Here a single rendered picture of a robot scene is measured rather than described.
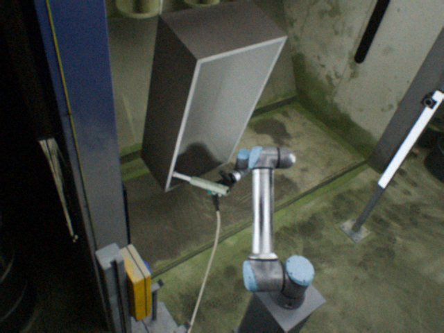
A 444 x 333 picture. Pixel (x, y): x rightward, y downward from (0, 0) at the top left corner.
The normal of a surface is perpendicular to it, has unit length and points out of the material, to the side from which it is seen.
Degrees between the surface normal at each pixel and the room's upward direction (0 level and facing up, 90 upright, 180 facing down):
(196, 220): 0
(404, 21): 90
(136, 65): 57
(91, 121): 90
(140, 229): 0
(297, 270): 5
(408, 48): 90
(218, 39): 12
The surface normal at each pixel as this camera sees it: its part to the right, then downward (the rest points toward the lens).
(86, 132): 0.58, 0.63
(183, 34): 0.25, -0.56
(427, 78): -0.81, 0.34
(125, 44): 0.55, 0.15
